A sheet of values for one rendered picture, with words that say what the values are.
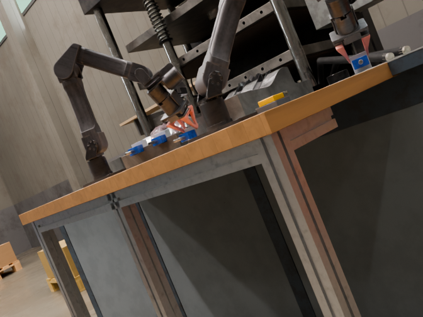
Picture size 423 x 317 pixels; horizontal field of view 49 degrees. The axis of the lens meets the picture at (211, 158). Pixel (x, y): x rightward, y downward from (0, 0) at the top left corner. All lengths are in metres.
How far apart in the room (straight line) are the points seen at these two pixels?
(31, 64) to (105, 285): 6.50
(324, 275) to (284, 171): 0.20
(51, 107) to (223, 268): 6.87
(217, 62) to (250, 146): 0.33
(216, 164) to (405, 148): 0.57
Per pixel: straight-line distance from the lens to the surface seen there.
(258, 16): 2.41
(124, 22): 6.64
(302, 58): 2.24
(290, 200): 0.85
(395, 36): 4.39
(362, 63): 1.36
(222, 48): 1.16
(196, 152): 0.93
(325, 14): 2.31
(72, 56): 1.60
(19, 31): 8.78
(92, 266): 2.46
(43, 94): 8.45
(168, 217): 1.89
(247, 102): 1.56
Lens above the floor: 0.79
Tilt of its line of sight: 2 degrees down
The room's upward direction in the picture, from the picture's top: 22 degrees counter-clockwise
